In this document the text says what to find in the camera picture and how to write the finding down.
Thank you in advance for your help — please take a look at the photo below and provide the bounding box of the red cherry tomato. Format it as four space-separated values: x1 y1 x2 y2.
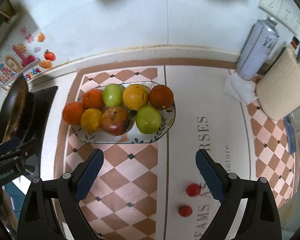
178 205 193 217
186 184 202 197

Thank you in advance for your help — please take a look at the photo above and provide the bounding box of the yellow lemon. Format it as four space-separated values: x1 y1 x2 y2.
81 108 103 134

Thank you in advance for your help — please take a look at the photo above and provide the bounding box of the red apple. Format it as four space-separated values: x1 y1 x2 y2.
101 106 130 136

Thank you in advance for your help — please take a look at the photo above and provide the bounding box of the small orange tangerine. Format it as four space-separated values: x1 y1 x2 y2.
82 89 104 109

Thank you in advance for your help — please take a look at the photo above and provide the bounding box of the green apple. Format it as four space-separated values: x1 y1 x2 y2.
135 105 161 134
103 83 123 107

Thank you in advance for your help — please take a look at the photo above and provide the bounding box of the large yellow orange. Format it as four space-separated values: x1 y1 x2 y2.
122 83 148 110

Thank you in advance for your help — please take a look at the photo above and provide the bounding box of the dark orange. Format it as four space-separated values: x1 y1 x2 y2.
148 85 174 110

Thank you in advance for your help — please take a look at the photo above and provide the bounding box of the checkered brown kitchen mat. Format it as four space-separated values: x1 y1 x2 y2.
55 65 300 239

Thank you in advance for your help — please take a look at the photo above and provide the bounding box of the black frying pan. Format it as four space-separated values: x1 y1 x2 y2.
0 74 34 144

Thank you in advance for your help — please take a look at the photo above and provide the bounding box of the black induction cooktop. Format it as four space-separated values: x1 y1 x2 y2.
23 86 58 169

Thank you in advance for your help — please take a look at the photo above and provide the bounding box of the floral ceramic oval plate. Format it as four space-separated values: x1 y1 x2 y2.
70 81 177 145

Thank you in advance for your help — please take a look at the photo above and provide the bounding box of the blue sponge cloth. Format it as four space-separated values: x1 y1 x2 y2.
283 114 297 154

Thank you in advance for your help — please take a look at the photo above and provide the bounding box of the cream utensil holder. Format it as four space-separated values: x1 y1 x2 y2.
255 48 300 121

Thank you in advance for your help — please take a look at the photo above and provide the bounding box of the white paper towel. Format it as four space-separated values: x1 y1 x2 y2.
224 73 257 105

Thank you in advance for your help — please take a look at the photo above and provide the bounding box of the white spray can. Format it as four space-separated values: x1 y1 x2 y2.
236 17 279 80

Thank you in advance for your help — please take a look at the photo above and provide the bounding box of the colourful wall sticker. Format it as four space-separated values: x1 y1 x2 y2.
0 24 58 91

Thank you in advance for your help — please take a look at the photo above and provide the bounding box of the white wall socket strip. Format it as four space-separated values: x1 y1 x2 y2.
258 0 300 35

